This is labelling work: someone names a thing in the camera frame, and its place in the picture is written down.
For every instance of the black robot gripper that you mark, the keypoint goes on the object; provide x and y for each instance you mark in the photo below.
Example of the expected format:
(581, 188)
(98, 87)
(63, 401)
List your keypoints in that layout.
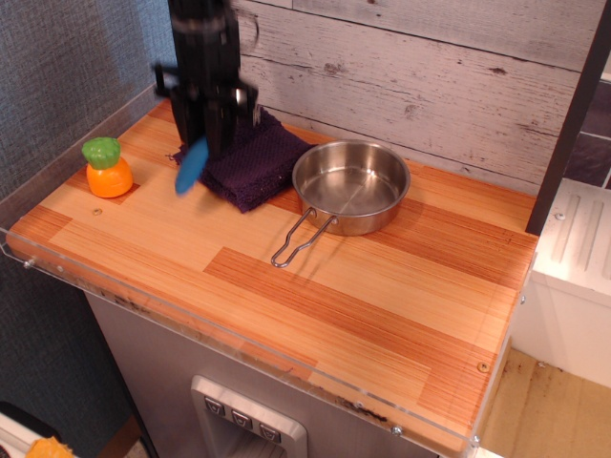
(208, 96)

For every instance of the blue handled metal spoon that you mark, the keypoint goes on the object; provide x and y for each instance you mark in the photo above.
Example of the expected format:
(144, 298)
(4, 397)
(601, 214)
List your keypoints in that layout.
(192, 161)

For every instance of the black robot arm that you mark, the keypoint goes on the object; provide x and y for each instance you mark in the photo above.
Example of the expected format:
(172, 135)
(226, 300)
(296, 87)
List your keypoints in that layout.
(203, 12)

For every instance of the orange toy carrot green top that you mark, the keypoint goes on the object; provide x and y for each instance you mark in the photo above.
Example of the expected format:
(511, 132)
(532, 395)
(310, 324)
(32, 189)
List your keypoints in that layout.
(108, 173)

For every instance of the purple knitted cloth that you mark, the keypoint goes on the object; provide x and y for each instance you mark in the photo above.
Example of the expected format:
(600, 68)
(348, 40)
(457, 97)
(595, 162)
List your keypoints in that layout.
(257, 166)

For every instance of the stainless steel pan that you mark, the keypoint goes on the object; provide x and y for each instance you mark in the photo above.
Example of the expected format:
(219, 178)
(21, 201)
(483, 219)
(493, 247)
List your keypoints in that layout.
(347, 188)

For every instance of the grey toy fridge cabinet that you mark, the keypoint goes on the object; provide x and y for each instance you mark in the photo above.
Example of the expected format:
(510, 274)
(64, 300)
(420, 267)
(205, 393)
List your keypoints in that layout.
(159, 365)

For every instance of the silver dispenser button panel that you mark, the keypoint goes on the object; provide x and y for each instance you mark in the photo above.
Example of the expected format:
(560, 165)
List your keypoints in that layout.
(243, 420)

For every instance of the yellow cloth bottom left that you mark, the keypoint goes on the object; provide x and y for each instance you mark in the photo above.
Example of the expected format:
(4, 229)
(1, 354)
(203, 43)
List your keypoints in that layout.
(49, 448)

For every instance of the white cabinet at right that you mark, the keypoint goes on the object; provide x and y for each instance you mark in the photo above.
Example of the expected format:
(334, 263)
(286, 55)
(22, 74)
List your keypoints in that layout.
(563, 317)

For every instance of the dark right upright post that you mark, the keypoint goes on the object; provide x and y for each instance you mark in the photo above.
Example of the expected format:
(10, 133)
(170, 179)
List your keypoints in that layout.
(580, 103)

